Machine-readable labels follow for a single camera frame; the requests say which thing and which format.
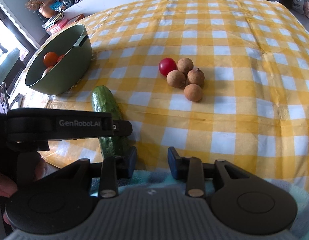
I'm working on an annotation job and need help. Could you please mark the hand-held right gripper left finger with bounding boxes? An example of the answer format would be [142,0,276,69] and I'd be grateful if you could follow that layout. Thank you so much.
[44,146,137,199]

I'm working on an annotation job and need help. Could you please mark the green colander bowl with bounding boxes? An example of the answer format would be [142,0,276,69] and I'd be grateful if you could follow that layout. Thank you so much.
[25,24,93,96]

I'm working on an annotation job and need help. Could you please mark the white plastic bag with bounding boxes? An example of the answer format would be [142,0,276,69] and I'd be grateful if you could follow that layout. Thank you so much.
[292,0,306,12]

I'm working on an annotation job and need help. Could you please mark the teal striped towel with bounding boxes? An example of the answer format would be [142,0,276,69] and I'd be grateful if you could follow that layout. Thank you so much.
[90,169,309,233]

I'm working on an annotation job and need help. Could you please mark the person's left hand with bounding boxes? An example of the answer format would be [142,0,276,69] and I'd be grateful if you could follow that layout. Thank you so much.
[0,155,48,198]

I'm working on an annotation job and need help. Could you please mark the phone showing picture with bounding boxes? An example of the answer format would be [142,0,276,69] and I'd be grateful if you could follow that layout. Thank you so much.
[0,82,11,114]

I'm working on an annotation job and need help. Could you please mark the green cucumber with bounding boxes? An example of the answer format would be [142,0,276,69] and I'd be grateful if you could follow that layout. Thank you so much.
[91,85,131,161]

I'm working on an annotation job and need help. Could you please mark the brown longan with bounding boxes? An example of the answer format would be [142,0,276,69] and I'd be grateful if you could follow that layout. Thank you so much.
[177,57,194,74]
[187,67,205,87]
[183,83,203,103]
[166,69,186,89]

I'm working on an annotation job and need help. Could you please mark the pink boxes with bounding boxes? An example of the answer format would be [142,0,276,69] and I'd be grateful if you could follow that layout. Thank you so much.
[45,18,70,34]

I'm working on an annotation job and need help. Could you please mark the green cushioned chair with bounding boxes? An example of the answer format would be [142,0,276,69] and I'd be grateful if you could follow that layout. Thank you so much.
[0,48,27,81]

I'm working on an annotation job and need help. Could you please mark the reddish green round fruit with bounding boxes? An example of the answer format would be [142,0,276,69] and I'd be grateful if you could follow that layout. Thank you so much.
[42,65,55,78]

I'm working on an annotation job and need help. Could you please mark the golden gourd vase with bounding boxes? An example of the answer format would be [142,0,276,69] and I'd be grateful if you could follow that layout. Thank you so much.
[39,1,57,19]

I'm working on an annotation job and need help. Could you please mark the yellow checked tablecloth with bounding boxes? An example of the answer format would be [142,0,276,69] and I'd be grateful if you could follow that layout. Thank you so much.
[19,0,309,196]

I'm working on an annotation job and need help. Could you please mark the dried flower bunch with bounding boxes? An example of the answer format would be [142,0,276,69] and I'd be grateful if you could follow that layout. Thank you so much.
[25,0,44,12]

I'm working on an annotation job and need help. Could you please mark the orange cardboard box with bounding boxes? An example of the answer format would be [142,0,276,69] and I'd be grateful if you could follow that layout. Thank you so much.
[69,13,87,23]

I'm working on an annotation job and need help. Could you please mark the red cherry tomato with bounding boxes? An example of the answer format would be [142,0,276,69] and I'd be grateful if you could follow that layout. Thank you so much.
[158,57,177,77]

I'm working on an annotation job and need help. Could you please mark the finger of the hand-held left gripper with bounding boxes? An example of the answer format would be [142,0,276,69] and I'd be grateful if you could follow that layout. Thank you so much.
[104,119,133,140]

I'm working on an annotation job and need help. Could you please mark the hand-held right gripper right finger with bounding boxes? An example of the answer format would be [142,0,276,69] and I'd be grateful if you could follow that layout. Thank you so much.
[167,146,265,198]

